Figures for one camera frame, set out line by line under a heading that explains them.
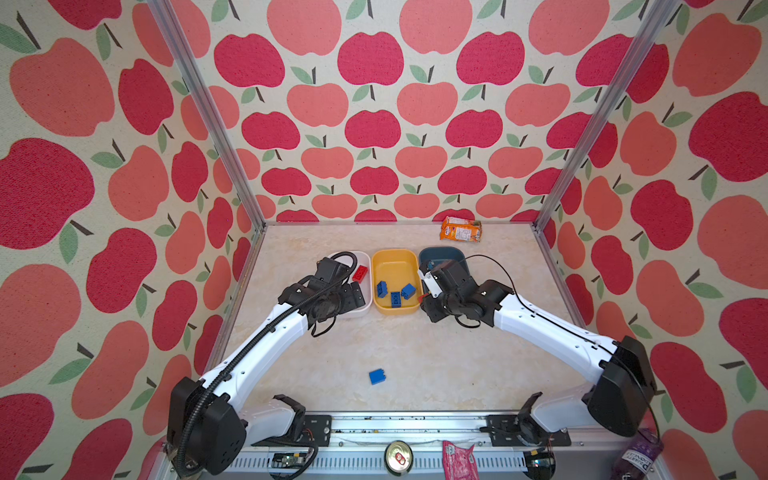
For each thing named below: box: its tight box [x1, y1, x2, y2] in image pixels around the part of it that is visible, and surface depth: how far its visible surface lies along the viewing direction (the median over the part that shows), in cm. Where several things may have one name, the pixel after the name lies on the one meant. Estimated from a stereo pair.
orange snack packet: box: [439, 216, 483, 243], surface depth 118 cm
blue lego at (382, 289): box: [377, 281, 388, 298], surface depth 101 cm
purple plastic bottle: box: [611, 428, 664, 480], surface depth 69 cm
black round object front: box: [523, 450, 556, 480], surface depth 73 cm
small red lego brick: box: [352, 265, 368, 284], surface depth 105 cm
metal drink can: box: [384, 440, 414, 477], surface depth 63 cm
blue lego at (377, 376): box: [369, 368, 387, 385], surface depth 85 cm
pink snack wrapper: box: [442, 440, 480, 480], surface depth 71 cm
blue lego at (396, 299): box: [391, 292, 401, 308], surface depth 100 cm
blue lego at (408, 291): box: [401, 283, 416, 300], surface depth 100 cm
